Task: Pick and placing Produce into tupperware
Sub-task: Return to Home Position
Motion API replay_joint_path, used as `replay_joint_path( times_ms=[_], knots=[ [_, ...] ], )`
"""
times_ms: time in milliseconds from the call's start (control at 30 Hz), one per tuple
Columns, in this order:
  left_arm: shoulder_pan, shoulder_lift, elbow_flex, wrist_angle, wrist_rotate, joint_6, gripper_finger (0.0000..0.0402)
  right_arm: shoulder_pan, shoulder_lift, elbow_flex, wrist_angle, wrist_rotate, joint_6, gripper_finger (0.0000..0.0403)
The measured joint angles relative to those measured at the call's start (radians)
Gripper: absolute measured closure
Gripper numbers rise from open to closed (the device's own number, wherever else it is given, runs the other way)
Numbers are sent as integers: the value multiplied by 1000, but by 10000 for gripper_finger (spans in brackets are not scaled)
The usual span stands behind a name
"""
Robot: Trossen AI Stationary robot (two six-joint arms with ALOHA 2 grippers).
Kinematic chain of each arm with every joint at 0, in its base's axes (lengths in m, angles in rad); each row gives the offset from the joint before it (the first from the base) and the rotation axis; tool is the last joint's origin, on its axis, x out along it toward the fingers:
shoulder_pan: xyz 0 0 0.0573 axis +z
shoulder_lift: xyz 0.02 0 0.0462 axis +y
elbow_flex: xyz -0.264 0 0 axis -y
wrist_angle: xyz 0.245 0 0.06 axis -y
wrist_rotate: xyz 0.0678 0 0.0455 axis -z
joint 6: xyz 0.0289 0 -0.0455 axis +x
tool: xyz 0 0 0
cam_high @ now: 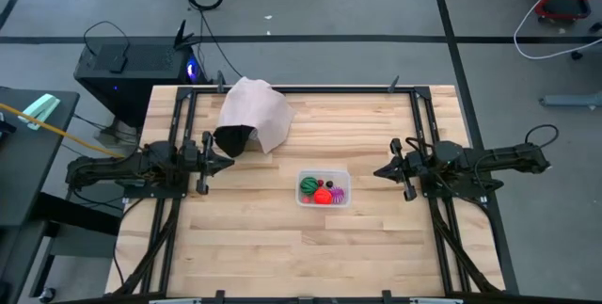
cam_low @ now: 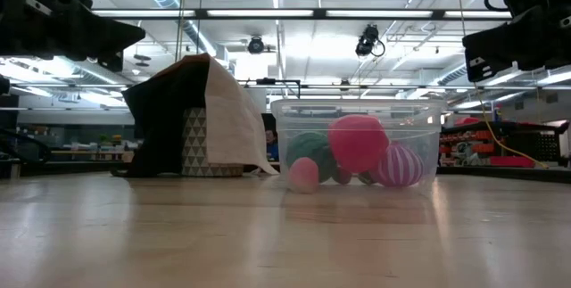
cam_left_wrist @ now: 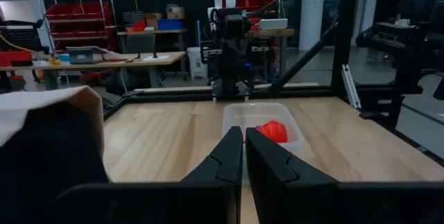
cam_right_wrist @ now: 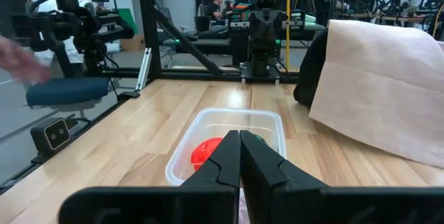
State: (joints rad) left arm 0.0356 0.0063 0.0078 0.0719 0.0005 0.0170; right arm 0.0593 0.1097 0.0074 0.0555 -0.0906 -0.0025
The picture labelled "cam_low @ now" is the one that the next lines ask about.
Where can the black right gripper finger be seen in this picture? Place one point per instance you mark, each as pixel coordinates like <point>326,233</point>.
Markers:
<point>490,51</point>

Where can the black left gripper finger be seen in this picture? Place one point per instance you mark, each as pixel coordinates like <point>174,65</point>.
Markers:
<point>113,61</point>
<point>111,38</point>

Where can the purple white striped toy onion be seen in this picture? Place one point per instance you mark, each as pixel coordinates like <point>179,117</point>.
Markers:
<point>397,165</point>

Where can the red toy tomato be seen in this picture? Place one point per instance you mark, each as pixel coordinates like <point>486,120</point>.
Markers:
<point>357,143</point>

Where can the dark toy blueberry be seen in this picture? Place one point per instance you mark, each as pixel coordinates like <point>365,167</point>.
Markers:
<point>366,178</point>

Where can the small red toy cherry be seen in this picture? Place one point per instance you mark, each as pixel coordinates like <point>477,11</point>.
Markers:
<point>342,176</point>

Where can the green striped toy watermelon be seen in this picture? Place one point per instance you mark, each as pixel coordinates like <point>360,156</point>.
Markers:
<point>310,147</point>

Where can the pink toy peach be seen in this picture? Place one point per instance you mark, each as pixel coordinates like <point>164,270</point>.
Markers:
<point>303,175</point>

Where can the clear plastic tupperware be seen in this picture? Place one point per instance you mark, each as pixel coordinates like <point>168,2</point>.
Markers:
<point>428,145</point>

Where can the patterned fabric bin black lining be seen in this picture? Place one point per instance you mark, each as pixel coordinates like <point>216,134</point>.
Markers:
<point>160,127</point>

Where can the shelf with red bins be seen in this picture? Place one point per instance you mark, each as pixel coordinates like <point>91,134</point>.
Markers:
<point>504,162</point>

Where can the white cloth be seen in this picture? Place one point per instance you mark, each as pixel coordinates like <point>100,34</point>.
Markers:
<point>232,118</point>

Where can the round black ceiling fixture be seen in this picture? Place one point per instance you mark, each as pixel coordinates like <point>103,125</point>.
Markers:
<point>255,45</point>

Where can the person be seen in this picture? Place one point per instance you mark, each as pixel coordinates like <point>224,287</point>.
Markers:
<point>270,138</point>

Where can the black overhead frame bar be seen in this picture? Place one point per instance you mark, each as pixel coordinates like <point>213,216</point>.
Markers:
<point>201,13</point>

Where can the black overhead camera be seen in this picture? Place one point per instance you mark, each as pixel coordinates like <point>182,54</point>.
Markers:
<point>366,43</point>

